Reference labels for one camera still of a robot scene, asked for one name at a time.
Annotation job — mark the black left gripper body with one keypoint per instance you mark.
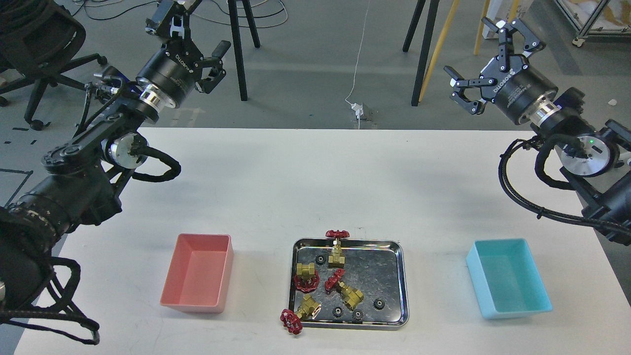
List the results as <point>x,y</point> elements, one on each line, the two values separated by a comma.
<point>173,69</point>

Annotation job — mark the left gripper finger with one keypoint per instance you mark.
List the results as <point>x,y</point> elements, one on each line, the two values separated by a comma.
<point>170,22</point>
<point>215,64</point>

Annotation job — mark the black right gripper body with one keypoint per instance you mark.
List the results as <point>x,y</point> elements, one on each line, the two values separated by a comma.
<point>516,89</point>

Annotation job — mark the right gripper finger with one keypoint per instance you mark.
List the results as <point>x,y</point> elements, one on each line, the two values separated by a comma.
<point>507,58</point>
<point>460,85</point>

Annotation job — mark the brass valve red handwheel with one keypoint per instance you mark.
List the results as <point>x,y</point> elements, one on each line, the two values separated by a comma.
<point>306,277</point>

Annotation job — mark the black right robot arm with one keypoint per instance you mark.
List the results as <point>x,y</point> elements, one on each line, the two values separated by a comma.
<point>569,149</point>

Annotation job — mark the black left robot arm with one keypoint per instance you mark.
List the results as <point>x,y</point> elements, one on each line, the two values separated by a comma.
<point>87,174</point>

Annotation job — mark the white cardboard box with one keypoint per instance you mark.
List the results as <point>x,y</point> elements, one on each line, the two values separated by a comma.
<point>501,10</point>

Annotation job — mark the light blue plastic box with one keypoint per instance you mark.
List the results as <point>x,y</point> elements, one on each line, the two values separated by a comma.
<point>506,280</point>

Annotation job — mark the pink plastic box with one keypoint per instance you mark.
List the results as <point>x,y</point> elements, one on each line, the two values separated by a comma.
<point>198,277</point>

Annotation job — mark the brass valve at tray top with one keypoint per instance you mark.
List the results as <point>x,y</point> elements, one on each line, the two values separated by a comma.
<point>336,258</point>

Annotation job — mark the brass valve tray centre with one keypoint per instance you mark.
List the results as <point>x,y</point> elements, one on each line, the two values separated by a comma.
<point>351,296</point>

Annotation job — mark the brass valve tray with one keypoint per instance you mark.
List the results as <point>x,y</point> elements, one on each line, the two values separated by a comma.
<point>351,296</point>
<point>292,321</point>

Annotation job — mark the brass valve tray bottom left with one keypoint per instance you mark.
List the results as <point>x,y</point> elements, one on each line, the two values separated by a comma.
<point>292,321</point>

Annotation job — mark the yellow wooden leg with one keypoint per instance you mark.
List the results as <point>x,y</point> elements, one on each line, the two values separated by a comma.
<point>479,32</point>
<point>440,42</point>

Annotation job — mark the black stool leg left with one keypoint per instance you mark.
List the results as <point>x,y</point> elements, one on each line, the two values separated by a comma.
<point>237,44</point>

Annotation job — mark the black stool leg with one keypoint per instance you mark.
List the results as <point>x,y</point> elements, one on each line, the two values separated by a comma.
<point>422,70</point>
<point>237,44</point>

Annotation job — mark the black stool leg right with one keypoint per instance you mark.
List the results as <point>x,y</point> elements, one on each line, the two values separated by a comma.
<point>422,70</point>

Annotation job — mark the white power adapter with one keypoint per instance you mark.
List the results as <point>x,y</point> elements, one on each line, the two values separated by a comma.
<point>358,111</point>

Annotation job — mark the black office chair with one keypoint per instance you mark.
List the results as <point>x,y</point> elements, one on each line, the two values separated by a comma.
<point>39,39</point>

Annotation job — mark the shiny metal tray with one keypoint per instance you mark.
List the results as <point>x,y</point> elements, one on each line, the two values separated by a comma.
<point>376,267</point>

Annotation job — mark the aluminium frame cart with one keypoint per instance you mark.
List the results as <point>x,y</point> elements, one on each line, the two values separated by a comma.
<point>606,20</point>

